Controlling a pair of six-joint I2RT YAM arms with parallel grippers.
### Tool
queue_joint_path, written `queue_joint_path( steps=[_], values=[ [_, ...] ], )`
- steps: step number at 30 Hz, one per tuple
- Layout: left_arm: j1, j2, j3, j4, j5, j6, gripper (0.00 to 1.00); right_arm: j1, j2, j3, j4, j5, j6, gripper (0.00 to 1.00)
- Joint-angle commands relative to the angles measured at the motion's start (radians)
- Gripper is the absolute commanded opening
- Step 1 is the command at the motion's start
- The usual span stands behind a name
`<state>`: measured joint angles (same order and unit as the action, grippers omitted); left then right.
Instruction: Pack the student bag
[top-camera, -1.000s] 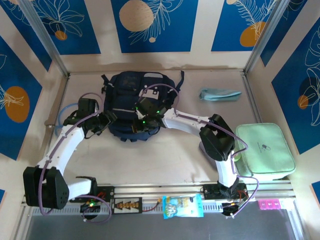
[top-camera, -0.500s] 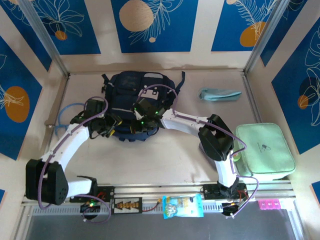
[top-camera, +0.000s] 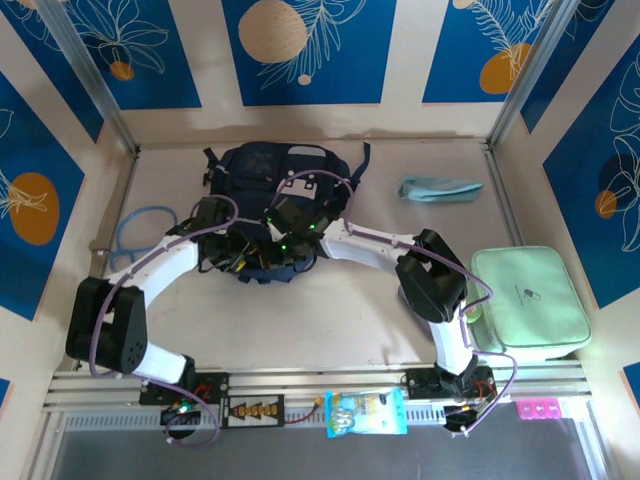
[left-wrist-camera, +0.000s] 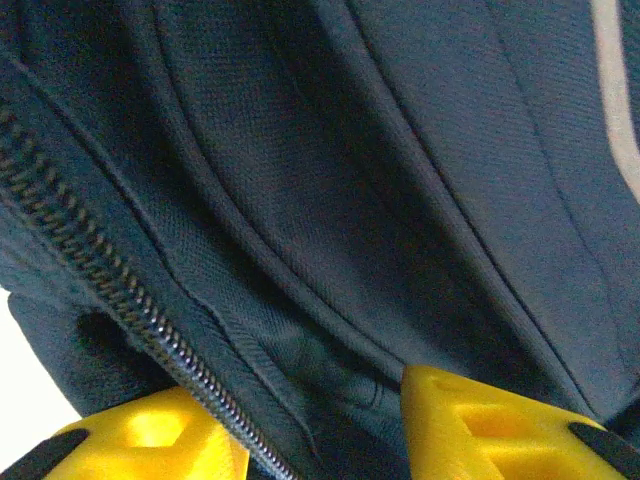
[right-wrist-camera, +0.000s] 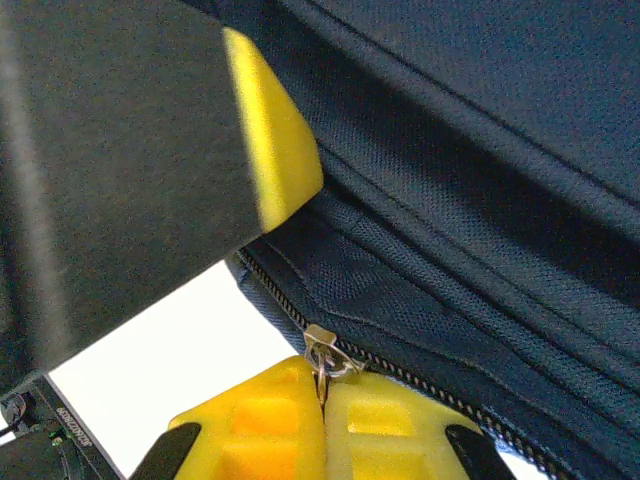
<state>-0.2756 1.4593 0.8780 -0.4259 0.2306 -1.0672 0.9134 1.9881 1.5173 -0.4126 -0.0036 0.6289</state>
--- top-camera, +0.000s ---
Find navy blue backpack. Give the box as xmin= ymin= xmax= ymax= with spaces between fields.
xmin=202 ymin=141 xmax=374 ymax=285

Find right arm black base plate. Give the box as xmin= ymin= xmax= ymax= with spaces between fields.
xmin=404 ymin=367 xmax=499 ymax=401

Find aluminium frame post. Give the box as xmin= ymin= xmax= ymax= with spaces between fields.
xmin=487 ymin=0 xmax=576 ymax=146
xmin=37 ymin=0 xmax=139 ymax=151

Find aluminium frame rail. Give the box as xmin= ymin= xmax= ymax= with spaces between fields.
xmin=42 ymin=368 xmax=601 ymax=434

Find pink pill box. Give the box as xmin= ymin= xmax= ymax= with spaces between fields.
xmin=516 ymin=397 xmax=561 ymax=420

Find black power distribution board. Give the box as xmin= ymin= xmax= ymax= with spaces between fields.
xmin=219 ymin=394 xmax=286 ymax=429

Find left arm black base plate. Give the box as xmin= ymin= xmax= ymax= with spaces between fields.
xmin=138 ymin=372 xmax=230 ymax=406

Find mint green zip case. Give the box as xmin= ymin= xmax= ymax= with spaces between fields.
xmin=469 ymin=245 xmax=594 ymax=359

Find blue snack packet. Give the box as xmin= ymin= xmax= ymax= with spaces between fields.
xmin=324 ymin=388 xmax=409 ymax=440

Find red wire yellow connector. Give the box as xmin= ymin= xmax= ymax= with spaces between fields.
xmin=284 ymin=396 xmax=326 ymax=426

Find blue floral wall poster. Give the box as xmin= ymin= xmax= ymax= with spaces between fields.
xmin=64 ymin=0 xmax=203 ymax=111
xmin=422 ymin=0 xmax=556 ymax=105
xmin=222 ymin=0 xmax=398 ymax=107
xmin=0 ymin=0 xmax=105 ymax=145
xmin=543 ymin=37 xmax=640 ymax=309
xmin=0 ymin=72 xmax=86 ymax=321
xmin=519 ymin=0 xmax=640 ymax=134

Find light blue cable loop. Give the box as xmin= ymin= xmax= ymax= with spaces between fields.
xmin=108 ymin=206 xmax=179 ymax=271

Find light teal pencil pouch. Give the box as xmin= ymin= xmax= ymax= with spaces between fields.
xmin=396 ymin=174 xmax=485 ymax=204

